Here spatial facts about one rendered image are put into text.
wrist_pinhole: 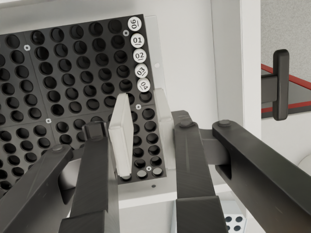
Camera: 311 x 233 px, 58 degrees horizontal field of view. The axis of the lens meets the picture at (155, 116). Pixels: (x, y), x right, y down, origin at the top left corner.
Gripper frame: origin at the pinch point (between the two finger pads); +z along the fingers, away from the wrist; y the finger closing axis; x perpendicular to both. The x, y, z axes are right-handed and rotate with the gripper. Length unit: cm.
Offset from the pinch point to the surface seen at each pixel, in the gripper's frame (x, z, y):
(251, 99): -2.0, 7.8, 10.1
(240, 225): -29.3, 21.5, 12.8
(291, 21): -4, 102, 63
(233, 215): -26.7, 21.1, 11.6
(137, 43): 4.5, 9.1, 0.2
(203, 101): -4.5, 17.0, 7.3
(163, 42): 3.4, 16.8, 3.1
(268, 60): -18, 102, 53
